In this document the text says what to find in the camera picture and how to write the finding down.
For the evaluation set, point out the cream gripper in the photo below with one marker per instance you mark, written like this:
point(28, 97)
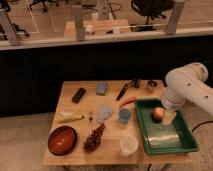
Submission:
point(168, 117)

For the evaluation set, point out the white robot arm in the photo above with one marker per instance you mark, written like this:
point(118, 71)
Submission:
point(187, 83)

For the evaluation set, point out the green plastic tray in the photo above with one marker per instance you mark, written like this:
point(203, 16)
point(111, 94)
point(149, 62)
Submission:
point(161, 139)

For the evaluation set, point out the orange round fruit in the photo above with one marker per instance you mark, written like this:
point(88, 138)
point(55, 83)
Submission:
point(158, 113)

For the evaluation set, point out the small dark jar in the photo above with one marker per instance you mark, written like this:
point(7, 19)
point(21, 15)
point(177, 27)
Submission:
point(151, 84)

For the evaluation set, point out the orange carrot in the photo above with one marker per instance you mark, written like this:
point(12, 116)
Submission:
point(127, 101)

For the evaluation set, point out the blue plastic cup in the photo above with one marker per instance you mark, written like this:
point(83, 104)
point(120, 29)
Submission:
point(124, 115)

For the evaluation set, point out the black small clip object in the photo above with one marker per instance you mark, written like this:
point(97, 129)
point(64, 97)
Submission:
point(136, 83)

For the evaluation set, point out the blue sponge block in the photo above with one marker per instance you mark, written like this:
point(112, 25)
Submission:
point(101, 88)

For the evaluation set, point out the silver fork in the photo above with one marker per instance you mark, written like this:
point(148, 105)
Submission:
point(90, 116)

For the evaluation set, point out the black rectangular box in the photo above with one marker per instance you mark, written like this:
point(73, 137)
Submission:
point(78, 95)

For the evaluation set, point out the yellow banana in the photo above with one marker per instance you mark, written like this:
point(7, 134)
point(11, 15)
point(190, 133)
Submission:
point(66, 116)

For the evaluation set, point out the red brown bowl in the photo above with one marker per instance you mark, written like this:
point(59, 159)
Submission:
point(62, 140)

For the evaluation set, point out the black office chair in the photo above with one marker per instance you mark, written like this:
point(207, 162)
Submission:
point(150, 9)

